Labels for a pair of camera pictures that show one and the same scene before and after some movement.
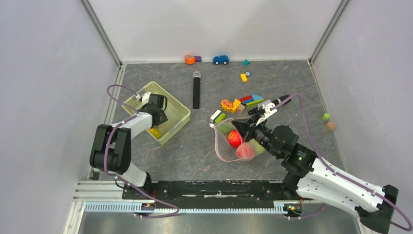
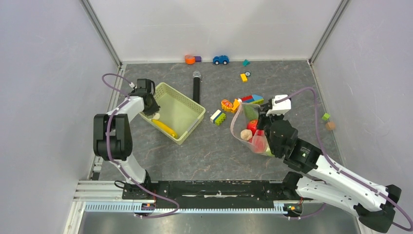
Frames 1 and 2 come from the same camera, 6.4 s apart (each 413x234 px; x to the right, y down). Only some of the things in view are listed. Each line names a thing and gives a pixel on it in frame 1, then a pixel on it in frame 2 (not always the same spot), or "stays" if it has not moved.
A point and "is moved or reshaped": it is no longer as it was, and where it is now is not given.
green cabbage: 258,148 is moved or reshaped
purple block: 197,58 stays
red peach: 245,150 is moved or reshaped
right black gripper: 244,127 → 263,116
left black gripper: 163,118 → 155,108
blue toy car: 222,59 stays
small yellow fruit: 155,131 → 170,130
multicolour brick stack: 249,100 stays
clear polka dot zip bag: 230,145 is moved or reshaped
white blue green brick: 217,116 stays
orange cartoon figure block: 226,105 stays
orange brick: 236,103 stays
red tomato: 234,138 is moved or reshaped
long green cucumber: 226,128 → 252,111
